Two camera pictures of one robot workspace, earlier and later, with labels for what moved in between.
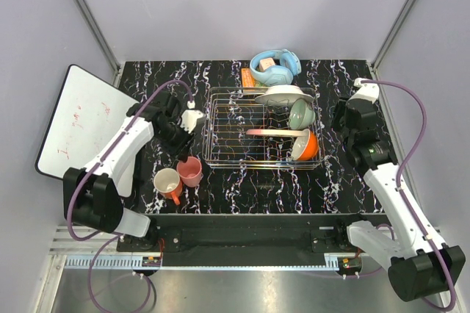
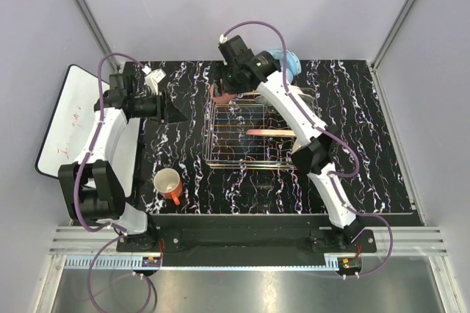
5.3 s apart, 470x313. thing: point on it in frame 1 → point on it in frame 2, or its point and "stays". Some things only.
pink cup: (190, 172) → (224, 98)
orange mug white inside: (167, 181) stays
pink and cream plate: (278, 132) stays
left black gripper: (183, 146) → (174, 115)
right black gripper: (338, 109) → (226, 87)
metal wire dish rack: (229, 112) stays
